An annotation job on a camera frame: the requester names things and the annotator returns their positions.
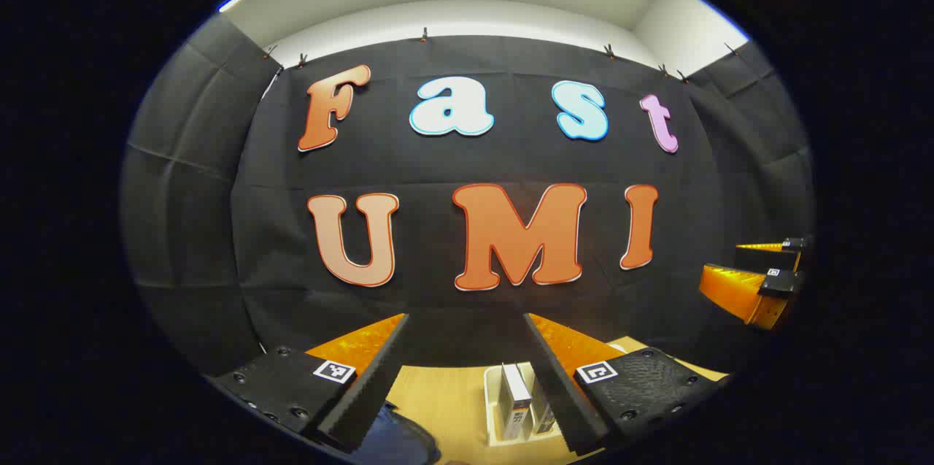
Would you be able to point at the black backdrop cloth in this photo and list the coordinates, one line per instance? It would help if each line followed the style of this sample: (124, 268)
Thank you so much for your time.
(438, 166)

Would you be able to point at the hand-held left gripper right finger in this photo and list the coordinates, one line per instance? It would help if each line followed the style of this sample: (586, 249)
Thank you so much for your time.
(558, 385)

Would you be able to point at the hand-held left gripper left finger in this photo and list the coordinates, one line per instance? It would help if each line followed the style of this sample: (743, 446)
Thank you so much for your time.
(368, 385)

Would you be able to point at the white bookshelf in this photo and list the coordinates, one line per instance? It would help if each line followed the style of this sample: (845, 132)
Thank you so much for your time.
(492, 406)

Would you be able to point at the white ceiling light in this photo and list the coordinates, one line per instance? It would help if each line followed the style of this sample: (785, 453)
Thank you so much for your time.
(229, 4)

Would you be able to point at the white-bordered portrait book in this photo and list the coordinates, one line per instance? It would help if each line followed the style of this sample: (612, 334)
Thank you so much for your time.
(516, 399)

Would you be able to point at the blue schoolbag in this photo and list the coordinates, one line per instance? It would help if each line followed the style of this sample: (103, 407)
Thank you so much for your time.
(394, 439)

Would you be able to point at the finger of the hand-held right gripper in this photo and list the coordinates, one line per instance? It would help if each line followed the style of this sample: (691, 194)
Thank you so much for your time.
(766, 259)
(737, 290)

